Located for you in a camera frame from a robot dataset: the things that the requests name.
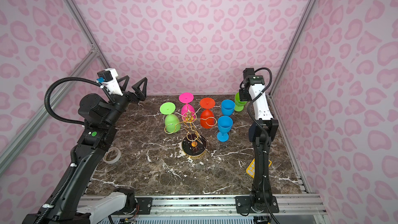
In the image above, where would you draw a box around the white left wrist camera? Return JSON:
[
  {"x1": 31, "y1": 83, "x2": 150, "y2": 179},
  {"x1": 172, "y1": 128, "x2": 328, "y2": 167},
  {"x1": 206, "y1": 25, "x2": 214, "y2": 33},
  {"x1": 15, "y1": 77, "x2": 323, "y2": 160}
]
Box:
[{"x1": 97, "y1": 68, "x2": 123, "y2": 96}]

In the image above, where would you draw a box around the blue wine glass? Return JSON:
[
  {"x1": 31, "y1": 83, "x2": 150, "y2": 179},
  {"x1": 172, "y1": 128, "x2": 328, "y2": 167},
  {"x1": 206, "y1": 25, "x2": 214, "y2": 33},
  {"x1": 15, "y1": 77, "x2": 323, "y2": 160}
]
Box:
[
  {"x1": 217, "y1": 116, "x2": 233, "y2": 142},
  {"x1": 221, "y1": 100, "x2": 235, "y2": 116}
]

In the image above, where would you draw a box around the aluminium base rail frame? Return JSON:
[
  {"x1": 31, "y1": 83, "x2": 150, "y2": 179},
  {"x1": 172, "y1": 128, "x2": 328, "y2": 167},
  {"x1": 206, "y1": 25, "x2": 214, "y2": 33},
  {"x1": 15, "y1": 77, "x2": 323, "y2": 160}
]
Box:
[{"x1": 97, "y1": 194, "x2": 330, "y2": 224}]

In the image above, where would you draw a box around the yellow calculator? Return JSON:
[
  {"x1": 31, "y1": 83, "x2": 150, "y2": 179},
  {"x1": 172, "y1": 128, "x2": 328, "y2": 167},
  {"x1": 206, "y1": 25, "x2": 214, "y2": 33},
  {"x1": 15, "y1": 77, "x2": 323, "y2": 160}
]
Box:
[{"x1": 246, "y1": 159, "x2": 255, "y2": 178}]

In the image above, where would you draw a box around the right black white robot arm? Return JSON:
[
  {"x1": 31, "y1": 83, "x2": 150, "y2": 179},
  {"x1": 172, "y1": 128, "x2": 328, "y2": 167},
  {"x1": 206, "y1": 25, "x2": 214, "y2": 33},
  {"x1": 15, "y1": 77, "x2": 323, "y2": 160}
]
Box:
[{"x1": 235, "y1": 68, "x2": 279, "y2": 216}]

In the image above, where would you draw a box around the red wine glass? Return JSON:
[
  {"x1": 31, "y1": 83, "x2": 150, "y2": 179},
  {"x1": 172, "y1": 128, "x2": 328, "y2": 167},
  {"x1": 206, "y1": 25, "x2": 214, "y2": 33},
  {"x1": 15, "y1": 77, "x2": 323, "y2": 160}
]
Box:
[{"x1": 200, "y1": 97, "x2": 216, "y2": 129}]

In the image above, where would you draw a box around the clear tape roll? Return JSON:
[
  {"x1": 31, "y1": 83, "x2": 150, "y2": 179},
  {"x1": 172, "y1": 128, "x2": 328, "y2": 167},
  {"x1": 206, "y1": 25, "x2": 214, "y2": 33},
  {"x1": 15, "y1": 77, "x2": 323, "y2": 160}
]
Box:
[{"x1": 102, "y1": 147, "x2": 122, "y2": 164}]

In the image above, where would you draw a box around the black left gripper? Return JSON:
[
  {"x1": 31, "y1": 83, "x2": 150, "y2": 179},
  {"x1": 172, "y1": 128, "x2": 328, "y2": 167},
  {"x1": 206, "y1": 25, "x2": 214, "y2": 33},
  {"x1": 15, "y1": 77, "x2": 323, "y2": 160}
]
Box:
[{"x1": 105, "y1": 75, "x2": 146, "y2": 129}]

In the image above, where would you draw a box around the gold wire wine glass rack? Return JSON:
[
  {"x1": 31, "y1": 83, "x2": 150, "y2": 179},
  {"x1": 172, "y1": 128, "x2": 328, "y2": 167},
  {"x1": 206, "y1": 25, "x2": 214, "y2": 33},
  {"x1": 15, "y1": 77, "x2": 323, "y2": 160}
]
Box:
[{"x1": 174, "y1": 112, "x2": 208, "y2": 158}]

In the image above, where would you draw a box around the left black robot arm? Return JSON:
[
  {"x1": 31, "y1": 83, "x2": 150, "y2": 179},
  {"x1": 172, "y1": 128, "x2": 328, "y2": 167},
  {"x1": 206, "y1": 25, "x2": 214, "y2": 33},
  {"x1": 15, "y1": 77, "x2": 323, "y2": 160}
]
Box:
[{"x1": 23, "y1": 71, "x2": 148, "y2": 224}]

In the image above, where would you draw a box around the aluminium enclosure frame strut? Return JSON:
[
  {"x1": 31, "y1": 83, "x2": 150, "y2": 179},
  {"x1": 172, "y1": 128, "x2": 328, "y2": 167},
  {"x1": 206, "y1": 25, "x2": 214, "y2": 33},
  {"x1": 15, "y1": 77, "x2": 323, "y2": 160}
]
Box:
[{"x1": 1, "y1": 0, "x2": 110, "y2": 175}]

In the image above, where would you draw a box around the lime green wine glass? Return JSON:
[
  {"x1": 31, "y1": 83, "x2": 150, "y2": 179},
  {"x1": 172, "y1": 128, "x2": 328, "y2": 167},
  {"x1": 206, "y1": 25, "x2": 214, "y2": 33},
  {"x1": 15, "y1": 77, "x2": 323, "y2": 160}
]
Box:
[
  {"x1": 160, "y1": 102, "x2": 181, "y2": 134},
  {"x1": 234, "y1": 92, "x2": 247, "y2": 112}
]

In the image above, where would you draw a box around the magenta wine glass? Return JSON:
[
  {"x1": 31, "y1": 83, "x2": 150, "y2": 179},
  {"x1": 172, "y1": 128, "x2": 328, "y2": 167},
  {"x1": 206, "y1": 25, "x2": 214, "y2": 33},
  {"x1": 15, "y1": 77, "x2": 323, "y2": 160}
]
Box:
[{"x1": 179, "y1": 92, "x2": 195, "y2": 117}]

